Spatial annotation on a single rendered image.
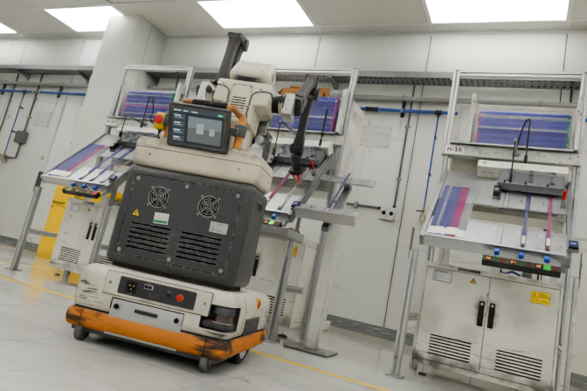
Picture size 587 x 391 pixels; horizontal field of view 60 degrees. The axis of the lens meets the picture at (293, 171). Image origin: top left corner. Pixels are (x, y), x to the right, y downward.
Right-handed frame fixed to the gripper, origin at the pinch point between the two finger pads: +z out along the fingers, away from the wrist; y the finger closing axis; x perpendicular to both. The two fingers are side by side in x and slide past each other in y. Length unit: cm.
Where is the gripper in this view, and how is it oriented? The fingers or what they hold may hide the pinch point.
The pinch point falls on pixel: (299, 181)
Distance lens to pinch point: 325.7
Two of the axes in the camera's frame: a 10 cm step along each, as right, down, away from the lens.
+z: 1.2, 8.8, 4.6
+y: -9.0, -0.9, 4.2
